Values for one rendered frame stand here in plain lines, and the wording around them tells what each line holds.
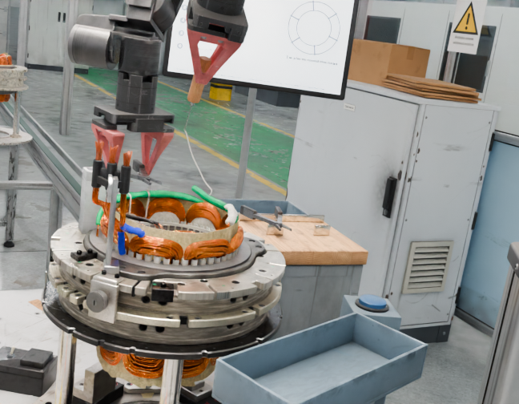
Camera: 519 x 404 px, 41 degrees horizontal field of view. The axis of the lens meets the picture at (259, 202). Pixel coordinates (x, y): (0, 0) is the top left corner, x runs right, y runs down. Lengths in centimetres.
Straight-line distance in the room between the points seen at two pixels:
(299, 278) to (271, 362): 35
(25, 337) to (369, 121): 229
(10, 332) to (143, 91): 61
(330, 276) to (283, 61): 94
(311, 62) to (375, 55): 168
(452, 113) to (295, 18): 139
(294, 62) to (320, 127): 174
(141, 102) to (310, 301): 43
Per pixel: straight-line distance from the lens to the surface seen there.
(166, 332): 85
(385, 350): 90
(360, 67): 371
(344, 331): 91
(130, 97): 101
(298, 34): 199
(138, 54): 100
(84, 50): 103
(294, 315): 117
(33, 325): 145
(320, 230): 122
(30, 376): 120
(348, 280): 119
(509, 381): 94
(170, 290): 82
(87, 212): 98
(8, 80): 304
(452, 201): 336
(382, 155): 325
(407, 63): 367
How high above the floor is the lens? 140
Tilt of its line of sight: 14 degrees down
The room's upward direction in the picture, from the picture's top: 8 degrees clockwise
